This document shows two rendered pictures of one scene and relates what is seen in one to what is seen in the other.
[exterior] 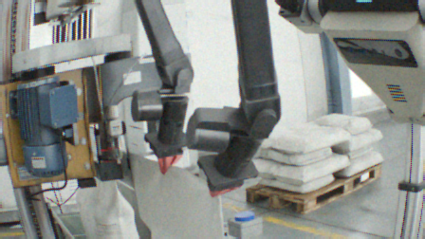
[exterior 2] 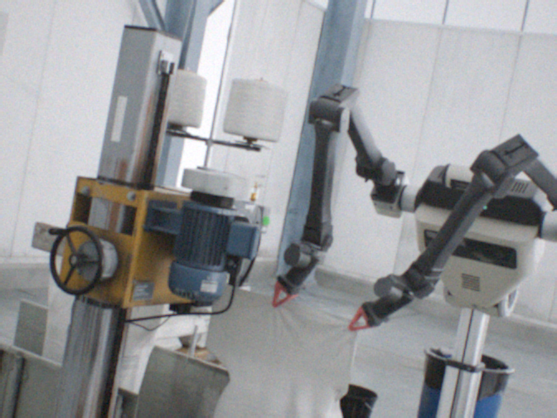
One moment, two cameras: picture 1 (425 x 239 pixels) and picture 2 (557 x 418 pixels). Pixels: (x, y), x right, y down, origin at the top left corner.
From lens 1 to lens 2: 1.67 m
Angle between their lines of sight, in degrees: 31
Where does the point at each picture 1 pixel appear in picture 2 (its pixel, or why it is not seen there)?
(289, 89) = not seen: hidden behind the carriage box
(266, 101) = (433, 279)
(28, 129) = (206, 253)
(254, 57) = (443, 254)
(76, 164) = not seen: hidden behind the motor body
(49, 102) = (254, 237)
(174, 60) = (326, 226)
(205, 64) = not seen: outside the picture
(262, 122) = (428, 290)
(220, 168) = (378, 311)
